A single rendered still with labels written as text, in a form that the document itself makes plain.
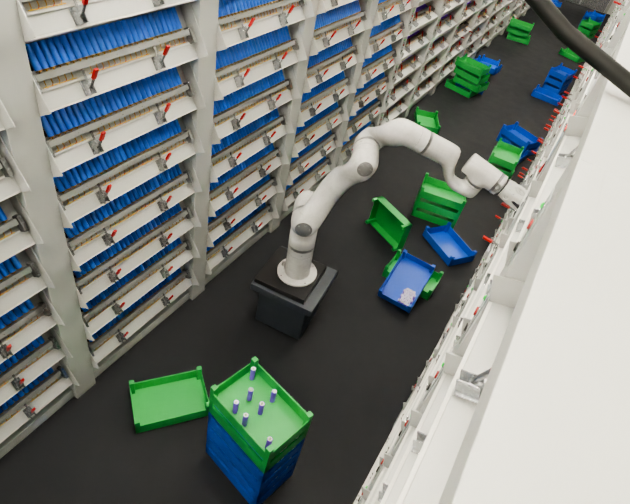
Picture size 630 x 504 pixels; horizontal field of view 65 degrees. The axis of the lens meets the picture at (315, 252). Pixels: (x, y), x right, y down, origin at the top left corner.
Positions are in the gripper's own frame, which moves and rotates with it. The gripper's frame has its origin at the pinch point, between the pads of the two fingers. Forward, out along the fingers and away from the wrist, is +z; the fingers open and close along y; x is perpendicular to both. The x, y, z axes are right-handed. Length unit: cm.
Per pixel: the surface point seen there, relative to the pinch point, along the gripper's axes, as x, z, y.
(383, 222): 109, -44, 78
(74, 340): 92, -106, -111
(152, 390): 121, -77, -96
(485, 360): -47, -19, -131
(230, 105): 32, -123, -20
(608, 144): -71, -25, -111
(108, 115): 16, -129, -81
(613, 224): -71, -23, -130
